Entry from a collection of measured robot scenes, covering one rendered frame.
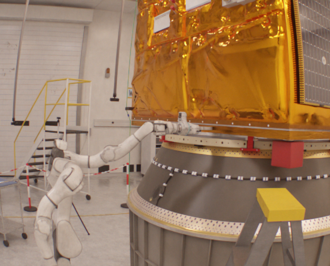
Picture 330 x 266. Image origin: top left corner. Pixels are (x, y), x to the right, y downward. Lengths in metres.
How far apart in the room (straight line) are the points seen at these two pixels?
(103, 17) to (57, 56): 2.00
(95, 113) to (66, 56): 2.01
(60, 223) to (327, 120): 1.66
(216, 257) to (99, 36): 8.88
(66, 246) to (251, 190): 1.14
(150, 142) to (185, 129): 7.78
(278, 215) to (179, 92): 1.50
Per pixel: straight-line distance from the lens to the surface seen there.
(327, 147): 2.25
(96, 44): 10.10
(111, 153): 1.91
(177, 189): 2.18
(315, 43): 1.88
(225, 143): 2.06
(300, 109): 1.73
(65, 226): 1.75
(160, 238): 2.18
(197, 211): 2.03
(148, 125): 1.90
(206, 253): 2.02
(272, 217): 1.17
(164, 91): 2.59
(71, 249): 1.81
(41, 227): 1.54
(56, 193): 1.52
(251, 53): 1.83
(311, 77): 1.77
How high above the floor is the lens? 1.83
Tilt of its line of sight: 2 degrees down
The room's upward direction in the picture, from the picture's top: 2 degrees clockwise
